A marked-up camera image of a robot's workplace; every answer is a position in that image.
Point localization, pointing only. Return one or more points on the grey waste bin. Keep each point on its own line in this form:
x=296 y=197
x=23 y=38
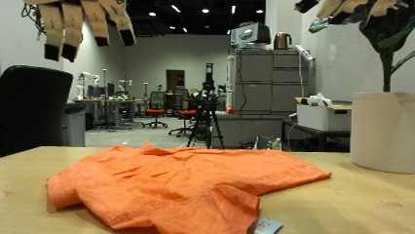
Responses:
x=77 y=128

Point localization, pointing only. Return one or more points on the white crumpled bag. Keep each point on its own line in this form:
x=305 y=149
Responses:
x=320 y=100

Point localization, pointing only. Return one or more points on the ceiling light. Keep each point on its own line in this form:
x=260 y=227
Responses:
x=206 y=10
x=152 y=14
x=175 y=8
x=260 y=11
x=233 y=9

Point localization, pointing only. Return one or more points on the low grey cabinet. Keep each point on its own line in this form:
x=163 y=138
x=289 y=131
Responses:
x=247 y=130

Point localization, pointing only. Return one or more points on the grey box-shaped device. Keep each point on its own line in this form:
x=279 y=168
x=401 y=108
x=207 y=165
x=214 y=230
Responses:
x=251 y=34

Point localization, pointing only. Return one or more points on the orange button-up shirt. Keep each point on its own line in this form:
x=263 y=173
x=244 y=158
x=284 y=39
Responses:
x=182 y=182

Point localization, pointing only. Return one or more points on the brown wooden door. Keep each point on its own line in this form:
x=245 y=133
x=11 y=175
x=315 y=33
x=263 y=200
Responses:
x=174 y=81

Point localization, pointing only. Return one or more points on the white round plant pot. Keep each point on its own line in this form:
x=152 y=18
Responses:
x=382 y=133

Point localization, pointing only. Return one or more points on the black camera tripod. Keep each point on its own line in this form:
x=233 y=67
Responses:
x=210 y=87

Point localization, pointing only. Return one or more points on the wooden lab desk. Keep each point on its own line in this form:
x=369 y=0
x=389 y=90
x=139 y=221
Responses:
x=108 y=101

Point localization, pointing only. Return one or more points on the white power strip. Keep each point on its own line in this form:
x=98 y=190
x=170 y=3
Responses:
x=304 y=52

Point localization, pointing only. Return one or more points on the white cardboard box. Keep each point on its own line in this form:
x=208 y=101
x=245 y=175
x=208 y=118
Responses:
x=323 y=118

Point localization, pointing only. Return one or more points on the green leafy plant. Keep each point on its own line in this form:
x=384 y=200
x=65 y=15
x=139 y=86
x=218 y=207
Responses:
x=386 y=71

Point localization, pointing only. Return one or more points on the black office chair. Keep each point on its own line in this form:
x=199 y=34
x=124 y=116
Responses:
x=30 y=107

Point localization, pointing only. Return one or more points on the dark side table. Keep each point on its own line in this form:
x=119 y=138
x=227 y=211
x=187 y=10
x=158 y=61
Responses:
x=320 y=132

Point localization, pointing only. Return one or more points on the copper electric kettle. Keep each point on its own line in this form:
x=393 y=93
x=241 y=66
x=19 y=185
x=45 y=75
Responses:
x=283 y=41

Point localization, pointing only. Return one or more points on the orange seat office chair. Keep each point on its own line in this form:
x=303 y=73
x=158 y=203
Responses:
x=155 y=111
x=186 y=113

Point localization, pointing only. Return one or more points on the green plastic bottle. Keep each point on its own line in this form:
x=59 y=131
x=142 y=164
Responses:
x=277 y=144

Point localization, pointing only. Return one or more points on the small red ball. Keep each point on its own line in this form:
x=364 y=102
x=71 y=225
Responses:
x=231 y=109

